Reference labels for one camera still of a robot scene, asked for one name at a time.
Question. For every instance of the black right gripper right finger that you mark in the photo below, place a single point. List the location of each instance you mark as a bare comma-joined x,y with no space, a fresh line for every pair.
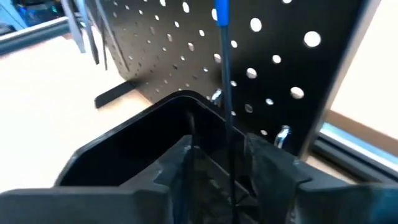
326,205

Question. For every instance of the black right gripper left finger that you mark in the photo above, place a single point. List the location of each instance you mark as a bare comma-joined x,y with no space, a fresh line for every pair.
93,205

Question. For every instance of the black plastic pegboard bin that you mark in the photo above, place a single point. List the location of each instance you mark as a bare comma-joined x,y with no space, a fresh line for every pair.
140,149

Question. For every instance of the light wooden desk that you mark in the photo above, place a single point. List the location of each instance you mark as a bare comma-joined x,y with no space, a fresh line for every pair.
373,77

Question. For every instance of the black metal pegboard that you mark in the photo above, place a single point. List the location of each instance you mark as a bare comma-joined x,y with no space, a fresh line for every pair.
273,31

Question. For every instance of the black aluminium table frame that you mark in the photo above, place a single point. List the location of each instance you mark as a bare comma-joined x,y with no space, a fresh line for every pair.
342,155

